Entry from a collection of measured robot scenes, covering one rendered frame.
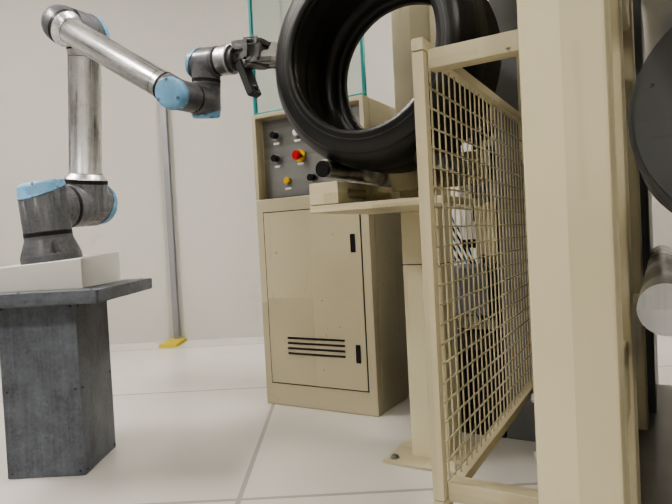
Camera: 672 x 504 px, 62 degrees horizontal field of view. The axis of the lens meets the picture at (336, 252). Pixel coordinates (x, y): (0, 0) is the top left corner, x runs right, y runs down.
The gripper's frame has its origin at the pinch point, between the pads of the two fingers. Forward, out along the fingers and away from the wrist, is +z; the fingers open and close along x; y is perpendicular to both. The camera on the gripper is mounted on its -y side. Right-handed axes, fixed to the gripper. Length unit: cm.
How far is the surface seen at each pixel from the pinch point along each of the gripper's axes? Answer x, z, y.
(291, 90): -12.1, 10.5, -11.4
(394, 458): 22, 32, -119
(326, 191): -9.3, 21.0, -37.5
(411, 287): 28, 32, -66
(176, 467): -8, -31, -128
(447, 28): -12, 52, 0
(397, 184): 25.3, 25.9, -33.6
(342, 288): 60, -11, -74
